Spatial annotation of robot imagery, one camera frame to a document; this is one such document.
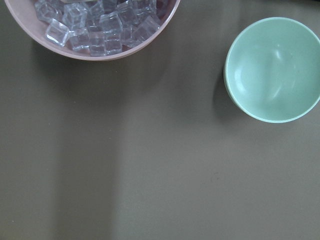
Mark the pink bowl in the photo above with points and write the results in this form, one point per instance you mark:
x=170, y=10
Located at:
x=24, y=14

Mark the clear ice cubes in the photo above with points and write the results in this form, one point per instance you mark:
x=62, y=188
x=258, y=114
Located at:
x=101, y=27

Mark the green bowl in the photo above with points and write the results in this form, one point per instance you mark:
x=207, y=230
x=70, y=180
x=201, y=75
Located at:
x=272, y=70

